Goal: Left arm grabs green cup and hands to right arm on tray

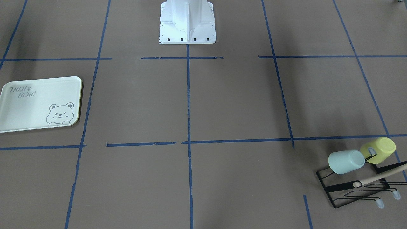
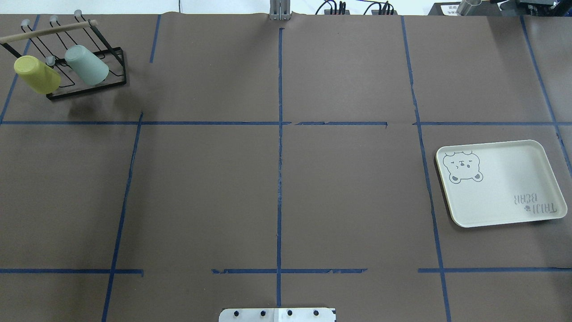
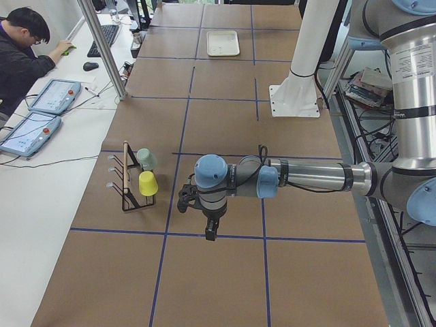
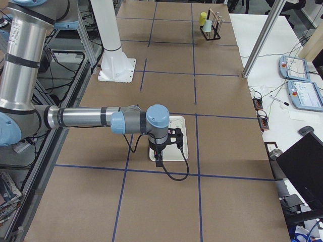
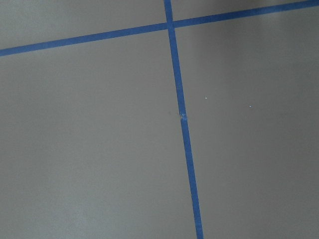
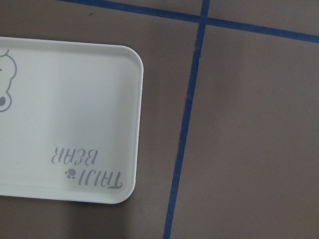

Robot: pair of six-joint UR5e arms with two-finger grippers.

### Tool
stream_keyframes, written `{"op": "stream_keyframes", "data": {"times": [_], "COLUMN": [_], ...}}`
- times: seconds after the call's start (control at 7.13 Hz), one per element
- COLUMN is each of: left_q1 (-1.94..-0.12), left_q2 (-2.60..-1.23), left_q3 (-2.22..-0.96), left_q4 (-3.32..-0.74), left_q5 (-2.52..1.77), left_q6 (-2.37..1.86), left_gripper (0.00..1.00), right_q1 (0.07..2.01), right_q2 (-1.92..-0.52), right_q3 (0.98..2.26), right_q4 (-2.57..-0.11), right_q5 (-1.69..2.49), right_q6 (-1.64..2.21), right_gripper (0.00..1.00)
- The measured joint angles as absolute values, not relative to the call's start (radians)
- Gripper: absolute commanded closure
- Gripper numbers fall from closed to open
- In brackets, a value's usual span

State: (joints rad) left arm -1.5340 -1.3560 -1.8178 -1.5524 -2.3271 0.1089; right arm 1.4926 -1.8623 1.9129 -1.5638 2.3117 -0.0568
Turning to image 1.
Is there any light green cup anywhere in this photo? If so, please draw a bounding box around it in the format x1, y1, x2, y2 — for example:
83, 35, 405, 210
328, 150, 365, 175

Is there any pale green bear tray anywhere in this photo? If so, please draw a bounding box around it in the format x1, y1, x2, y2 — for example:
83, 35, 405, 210
0, 76, 83, 133

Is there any yellow cup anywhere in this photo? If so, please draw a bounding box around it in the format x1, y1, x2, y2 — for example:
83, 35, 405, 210
360, 137, 396, 164

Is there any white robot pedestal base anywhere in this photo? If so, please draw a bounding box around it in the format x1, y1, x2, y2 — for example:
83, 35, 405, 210
159, 0, 217, 45

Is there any black wire cup rack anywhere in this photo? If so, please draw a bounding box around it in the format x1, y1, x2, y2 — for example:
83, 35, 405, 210
316, 161, 406, 209

